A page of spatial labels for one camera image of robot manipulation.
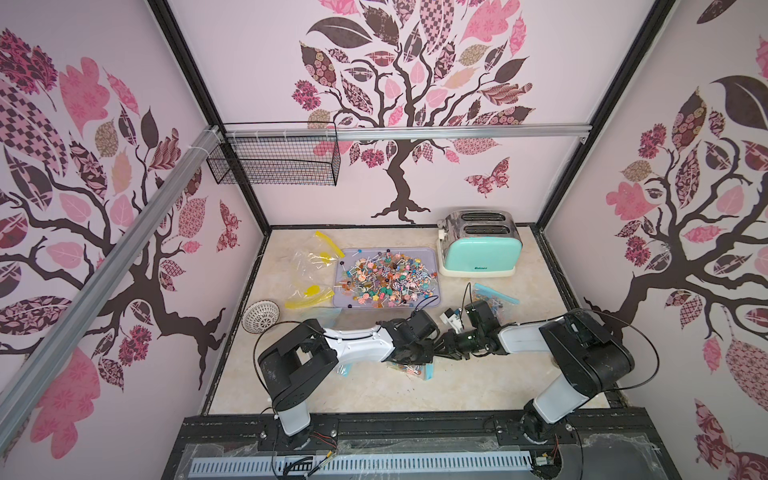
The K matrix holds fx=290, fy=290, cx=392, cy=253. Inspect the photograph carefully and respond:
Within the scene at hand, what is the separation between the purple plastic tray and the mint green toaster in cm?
8

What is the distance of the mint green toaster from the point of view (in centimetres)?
97

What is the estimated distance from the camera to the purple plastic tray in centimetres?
100
